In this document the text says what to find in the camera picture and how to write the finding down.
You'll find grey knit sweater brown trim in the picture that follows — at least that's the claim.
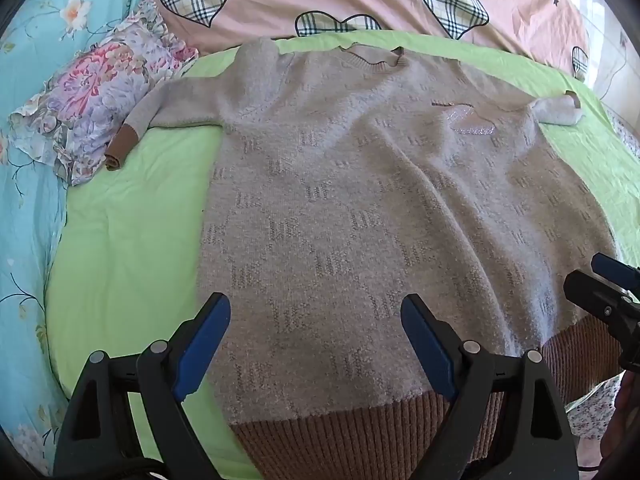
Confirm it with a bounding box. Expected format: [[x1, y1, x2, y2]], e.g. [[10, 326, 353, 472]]
[[104, 37, 626, 480]]

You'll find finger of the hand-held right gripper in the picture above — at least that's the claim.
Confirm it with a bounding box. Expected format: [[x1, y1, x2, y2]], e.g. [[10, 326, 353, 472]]
[[563, 270, 640, 371], [591, 253, 640, 293]]

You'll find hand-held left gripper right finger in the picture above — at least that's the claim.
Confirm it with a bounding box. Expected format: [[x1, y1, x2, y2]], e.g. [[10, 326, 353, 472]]
[[400, 294, 581, 480]]

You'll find blue floral bed sheet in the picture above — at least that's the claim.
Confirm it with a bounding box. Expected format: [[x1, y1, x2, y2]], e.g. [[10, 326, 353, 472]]
[[0, 0, 166, 476]]

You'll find green bed sheet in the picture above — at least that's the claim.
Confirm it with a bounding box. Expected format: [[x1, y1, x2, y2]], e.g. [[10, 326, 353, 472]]
[[45, 27, 640, 480]]

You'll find purple pink floral pillow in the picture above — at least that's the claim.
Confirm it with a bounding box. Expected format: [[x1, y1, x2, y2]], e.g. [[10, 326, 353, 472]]
[[7, 0, 201, 188]]

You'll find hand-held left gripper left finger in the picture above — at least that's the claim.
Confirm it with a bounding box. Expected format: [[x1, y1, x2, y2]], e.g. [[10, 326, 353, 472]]
[[52, 292, 231, 480]]

